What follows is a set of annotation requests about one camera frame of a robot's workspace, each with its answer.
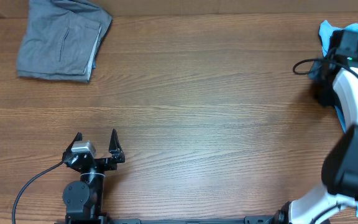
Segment folded grey shorts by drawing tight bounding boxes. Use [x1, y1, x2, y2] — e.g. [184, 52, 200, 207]
[16, 0, 112, 83]

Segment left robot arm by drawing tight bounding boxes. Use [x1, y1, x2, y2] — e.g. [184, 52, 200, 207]
[62, 130, 125, 223]

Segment black polo shirt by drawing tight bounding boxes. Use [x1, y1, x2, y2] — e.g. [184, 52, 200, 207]
[309, 30, 358, 106]

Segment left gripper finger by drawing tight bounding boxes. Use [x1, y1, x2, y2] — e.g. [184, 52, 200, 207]
[66, 132, 83, 152]
[109, 129, 123, 154]

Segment light blue t-shirt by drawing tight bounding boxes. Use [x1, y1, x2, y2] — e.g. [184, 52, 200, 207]
[308, 20, 358, 222]

